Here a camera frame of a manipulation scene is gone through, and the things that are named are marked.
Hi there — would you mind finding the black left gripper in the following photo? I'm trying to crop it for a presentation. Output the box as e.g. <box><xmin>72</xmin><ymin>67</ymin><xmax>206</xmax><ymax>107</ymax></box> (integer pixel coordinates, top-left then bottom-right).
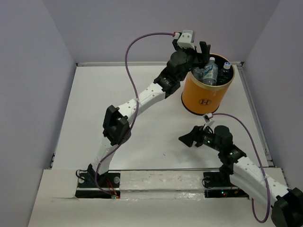
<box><xmin>172</xmin><ymin>40</ymin><xmax>210</xmax><ymax>82</ymax></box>

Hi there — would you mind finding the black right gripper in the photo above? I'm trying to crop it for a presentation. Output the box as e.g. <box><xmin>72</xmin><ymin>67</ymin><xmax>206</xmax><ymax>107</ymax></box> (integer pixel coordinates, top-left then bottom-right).
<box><xmin>177</xmin><ymin>124</ymin><xmax>222</xmax><ymax>152</ymax></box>

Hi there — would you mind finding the clear bottle blue white label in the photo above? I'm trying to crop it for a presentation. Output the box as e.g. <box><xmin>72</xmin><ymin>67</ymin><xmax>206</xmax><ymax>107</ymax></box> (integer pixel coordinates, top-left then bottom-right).
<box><xmin>202</xmin><ymin>57</ymin><xmax>218</xmax><ymax>86</ymax></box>

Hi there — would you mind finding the small clear bottle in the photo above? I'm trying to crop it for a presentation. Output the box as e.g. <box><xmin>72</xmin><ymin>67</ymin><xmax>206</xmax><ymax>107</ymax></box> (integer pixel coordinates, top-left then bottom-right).
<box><xmin>192</xmin><ymin>67</ymin><xmax>204</xmax><ymax>82</ymax></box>

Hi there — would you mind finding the clear bottle black label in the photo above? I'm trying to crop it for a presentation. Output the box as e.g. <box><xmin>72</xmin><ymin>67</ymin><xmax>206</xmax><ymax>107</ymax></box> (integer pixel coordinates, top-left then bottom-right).
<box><xmin>217</xmin><ymin>62</ymin><xmax>231</xmax><ymax>86</ymax></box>

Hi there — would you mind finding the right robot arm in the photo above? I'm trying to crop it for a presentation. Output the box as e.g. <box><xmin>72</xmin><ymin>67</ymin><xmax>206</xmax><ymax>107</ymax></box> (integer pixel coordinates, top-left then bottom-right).
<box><xmin>179</xmin><ymin>125</ymin><xmax>303</xmax><ymax>227</ymax></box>

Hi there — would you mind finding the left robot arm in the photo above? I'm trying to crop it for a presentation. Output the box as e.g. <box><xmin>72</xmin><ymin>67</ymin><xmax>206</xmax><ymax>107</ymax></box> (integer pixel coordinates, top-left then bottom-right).
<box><xmin>88</xmin><ymin>40</ymin><xmax>211</xmax><ymax>187</ymax></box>

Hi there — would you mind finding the orange cylindrical bin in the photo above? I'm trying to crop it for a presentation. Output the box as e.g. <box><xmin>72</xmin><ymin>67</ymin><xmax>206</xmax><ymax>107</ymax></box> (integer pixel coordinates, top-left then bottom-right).
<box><xmin>181</xmin><ymin>66</ymin><xmax>235</xmax><ymax>115</ymax></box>

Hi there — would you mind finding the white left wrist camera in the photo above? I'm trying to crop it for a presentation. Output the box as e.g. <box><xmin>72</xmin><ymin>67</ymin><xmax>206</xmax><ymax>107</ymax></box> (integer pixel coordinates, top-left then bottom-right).
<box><xmin>177</xmin><ymin>30</ymin><xmax>195</xmax><ymax>49</ymax></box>

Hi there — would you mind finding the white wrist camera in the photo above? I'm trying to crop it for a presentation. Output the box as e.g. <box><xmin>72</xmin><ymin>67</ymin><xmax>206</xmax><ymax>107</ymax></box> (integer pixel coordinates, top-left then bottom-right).
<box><xmin>177</xmin><ymin>30</ymin><xmax>195</xmax><ymax>49</ymax></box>
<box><xmin>203</xmin><ymin>113</ymin><xmax>214</xmax><ymax>127</ymax></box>

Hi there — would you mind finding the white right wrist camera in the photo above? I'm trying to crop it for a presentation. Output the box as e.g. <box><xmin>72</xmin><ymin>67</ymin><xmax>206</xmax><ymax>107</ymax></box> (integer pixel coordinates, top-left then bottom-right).
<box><xmin>203</xmin><ymin>113</ymin><xmax>214</xmax><ymax>127</ymax></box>

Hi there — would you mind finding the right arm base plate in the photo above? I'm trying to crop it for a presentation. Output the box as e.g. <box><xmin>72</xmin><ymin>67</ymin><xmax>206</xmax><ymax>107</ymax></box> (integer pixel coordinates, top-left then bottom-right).
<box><xmin>201</xmin><ymin>171</ymin><xmax>249</xmax><ymax>199</ymax></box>

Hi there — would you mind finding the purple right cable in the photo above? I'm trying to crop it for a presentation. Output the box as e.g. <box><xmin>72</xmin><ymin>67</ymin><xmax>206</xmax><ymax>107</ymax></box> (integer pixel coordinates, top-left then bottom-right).
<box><xmin>212</xmin><ymin>113</ymin><xmax>270</xmax><ymax>223</ymax></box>

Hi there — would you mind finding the purple cable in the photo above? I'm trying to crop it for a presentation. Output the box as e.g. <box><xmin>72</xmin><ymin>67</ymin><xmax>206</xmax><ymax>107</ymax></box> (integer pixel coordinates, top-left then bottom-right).
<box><xmin>212</xmin><ymin>113</ymin><xmax>270</xmax><ymax>223</ymax></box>
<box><xmin>94</xmin><ymin>32</ymin><xmax>177</xmax><ymax>196</ymax></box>

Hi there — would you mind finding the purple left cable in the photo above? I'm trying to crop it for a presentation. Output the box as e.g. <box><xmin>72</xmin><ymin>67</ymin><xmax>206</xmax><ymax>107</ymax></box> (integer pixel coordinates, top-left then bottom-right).
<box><xmin>94</xmin><ymin>32</ymin><xmax>177</xmax><ymax>196</ymax></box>

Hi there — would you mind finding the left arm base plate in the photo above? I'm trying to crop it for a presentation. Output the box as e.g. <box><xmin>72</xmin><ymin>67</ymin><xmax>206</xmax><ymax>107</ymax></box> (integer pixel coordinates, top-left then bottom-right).
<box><xmin>75</xmin><ymin>170</ymin><xmax>121</xmax><ymax>199</ymax></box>

